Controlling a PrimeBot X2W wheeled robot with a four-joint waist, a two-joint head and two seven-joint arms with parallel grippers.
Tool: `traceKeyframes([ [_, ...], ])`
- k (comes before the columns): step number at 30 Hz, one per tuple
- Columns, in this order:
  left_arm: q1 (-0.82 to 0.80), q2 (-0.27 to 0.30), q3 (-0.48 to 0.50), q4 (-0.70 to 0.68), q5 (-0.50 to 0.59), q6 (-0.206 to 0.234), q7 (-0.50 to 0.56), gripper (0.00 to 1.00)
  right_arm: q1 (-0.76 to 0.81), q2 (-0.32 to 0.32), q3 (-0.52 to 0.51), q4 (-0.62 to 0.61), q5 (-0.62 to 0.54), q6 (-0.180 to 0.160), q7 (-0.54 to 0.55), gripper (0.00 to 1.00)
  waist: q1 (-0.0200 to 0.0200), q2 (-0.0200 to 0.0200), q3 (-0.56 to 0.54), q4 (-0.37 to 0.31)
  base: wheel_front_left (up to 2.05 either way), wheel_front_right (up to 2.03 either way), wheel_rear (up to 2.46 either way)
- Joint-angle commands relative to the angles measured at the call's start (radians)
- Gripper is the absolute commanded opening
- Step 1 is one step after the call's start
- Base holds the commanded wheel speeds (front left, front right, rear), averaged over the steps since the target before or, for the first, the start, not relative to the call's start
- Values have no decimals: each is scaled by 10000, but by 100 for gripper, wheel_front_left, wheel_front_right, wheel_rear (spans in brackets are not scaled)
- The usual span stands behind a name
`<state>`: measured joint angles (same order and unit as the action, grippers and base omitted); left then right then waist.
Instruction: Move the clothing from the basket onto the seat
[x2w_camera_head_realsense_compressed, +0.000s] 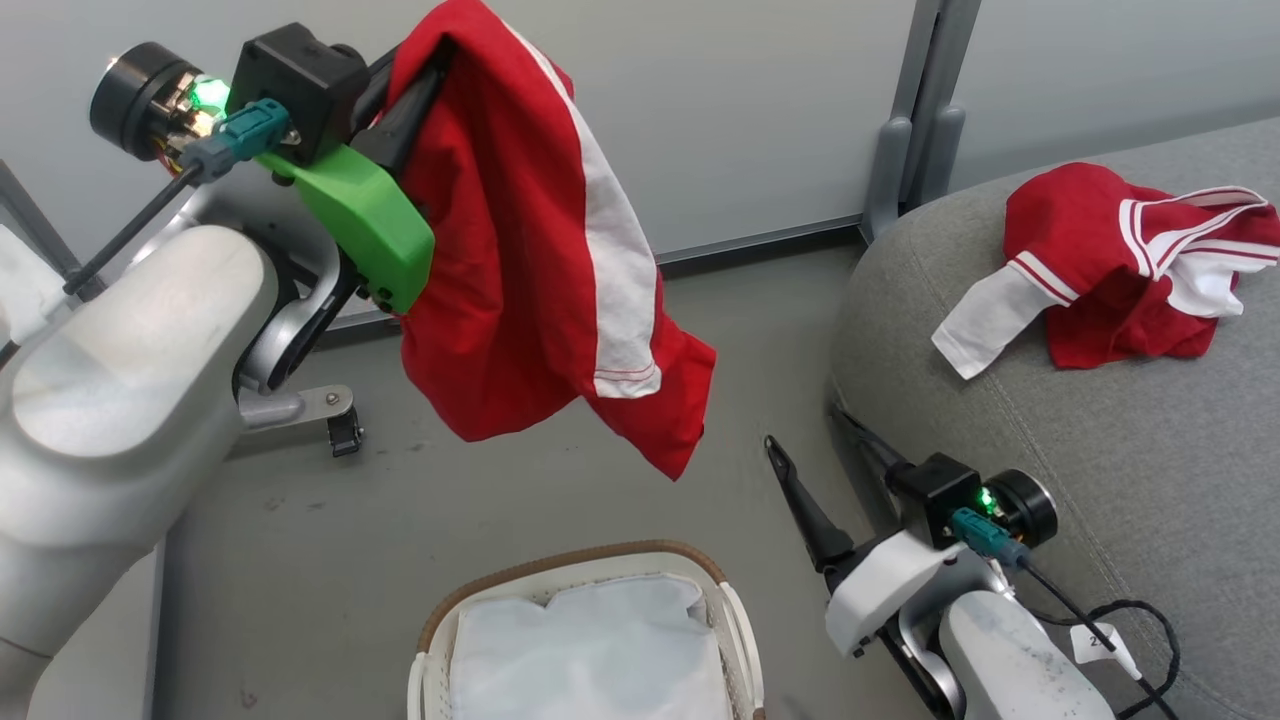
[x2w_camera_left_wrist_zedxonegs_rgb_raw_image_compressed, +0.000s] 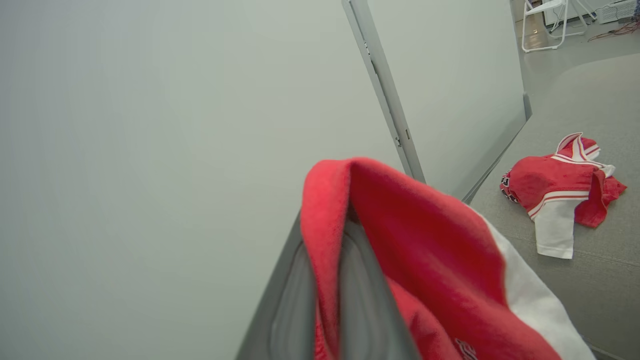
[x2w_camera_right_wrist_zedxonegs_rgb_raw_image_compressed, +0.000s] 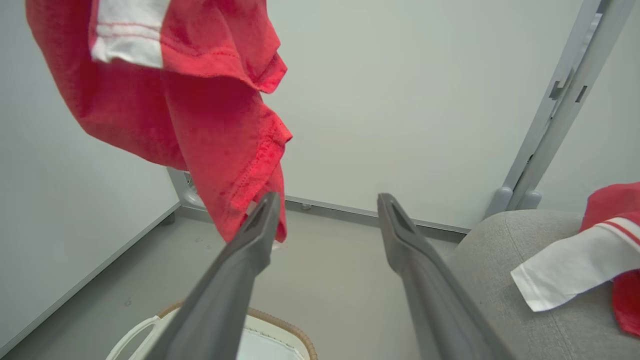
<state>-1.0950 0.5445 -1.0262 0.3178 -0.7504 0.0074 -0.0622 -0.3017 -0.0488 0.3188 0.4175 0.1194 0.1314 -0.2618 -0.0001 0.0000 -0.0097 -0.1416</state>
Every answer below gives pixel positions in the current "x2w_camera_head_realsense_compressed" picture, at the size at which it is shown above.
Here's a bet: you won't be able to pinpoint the white laundry basket brown rim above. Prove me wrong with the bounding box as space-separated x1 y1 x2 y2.
406 540 769 720

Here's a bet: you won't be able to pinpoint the grey upright partition foot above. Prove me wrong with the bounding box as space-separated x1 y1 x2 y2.
861 116 914 243
914 104 967 208

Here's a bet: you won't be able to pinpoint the black cable teal plug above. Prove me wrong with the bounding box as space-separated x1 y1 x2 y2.
949 507 1183 720
0 98 294 367

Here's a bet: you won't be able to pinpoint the grey fabric sofa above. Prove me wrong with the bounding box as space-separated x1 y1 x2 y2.
827 117 1280 720

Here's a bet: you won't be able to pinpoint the white cable label tag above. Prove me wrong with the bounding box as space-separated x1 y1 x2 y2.
1069 621 1142 682

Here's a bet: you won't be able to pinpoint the black caster wheel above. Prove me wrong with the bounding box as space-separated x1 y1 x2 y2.
327 407 365 459

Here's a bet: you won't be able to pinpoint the grey metal partition foot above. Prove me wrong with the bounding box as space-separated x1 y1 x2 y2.
234 384 357 434

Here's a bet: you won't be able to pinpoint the red white basketball jersey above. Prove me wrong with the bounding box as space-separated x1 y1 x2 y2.
931 161 1280 382

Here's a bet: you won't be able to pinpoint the white basket liner cloth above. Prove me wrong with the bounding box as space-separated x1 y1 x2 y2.
449 574 735 720

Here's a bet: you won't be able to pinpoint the wide white partition panel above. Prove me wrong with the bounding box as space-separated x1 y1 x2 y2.
0 0 983 349

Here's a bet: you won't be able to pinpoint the red white striped shorts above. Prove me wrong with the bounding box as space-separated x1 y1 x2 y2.
384 0 718 483

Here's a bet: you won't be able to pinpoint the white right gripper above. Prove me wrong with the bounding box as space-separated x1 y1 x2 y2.
764 405 968 658

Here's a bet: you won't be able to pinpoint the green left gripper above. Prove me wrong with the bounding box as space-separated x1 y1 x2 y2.
257 44 447 315

